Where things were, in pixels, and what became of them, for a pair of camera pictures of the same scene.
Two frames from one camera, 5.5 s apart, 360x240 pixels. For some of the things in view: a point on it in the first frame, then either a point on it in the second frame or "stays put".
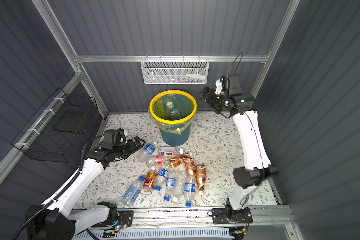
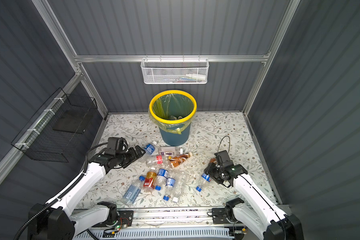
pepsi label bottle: (189, 189) -> (206, 177)
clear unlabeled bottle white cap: (180, 177) stays put
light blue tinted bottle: (133, 191) stays put
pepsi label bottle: (170, 184) stays put
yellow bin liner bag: (172, 109) stays put
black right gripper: (210, 93) -> (209, 169)
